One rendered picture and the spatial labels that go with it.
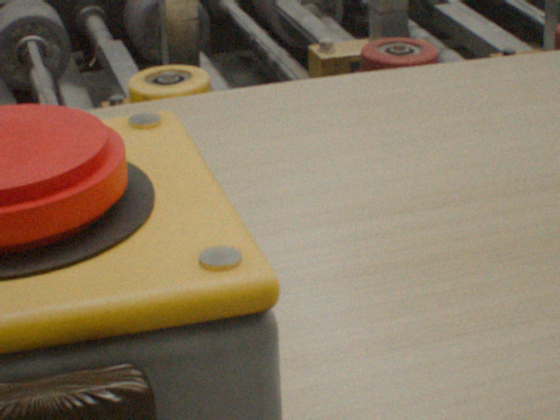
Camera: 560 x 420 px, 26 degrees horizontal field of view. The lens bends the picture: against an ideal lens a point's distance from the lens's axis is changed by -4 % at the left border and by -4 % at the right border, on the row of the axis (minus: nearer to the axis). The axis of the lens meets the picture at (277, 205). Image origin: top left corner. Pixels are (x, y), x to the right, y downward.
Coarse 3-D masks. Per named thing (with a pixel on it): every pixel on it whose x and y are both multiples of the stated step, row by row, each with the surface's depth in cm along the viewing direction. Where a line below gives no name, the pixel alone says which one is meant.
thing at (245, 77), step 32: (0, 0) 178; (64, 0) 179; (96, 0) 180; (480, 0) 198; (224, 32) 188; (352, 32) 194; (512, 32) 201; (96, 64) 184; (224, 64) 184; (256, 64) 190; (32, 96) 175; (96, 96) 174
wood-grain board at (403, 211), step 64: (448, 64) 123; (512, 64) 123; (192, 128) 110; (256, 128) 109; (320, 128) 108; (384, 128) 108; (448, 128) 108; (512, 128) 107; (256, 192) 97; (320, 192) 96; (384, 192) 96; (448, 192) 95; (512, 192) 95; (320, 256) 87; (384, 256) 86; (448, 256) 86; (512, 256) 85; (320, 320) 79; (384, 320) 78; (448, 320) 78; (512, 320) 78; (320, 384) 72; (384, 384) 72; (448, 384) 71; (512, 384) 71
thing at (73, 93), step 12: (360, 24) 193; (72, 60) 181; (216, 60) 177; (72, 72) 175; (0, 84) 172; (60, 84) 171; (72, 84) 171; (84, 84) 170; (228, 84) 167; (0, 96) 168; (12, 96) 168; (60, 96) 167; (72, 96) 166; (84, 96) 166; (84, 108) 161
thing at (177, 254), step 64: (128, 128) 22; (128, 192) 19; (192, 192) 19; (0, 256) 17; (64, 256) 17; (128, 256) 17; (192, 256) 17; (256, 256) 17; (0, 320) 16; (64, 320) 16; (128, 320) 16; (192, 320) 17; (256, 320) 17; (192, 384) 17; (256, 384) 17
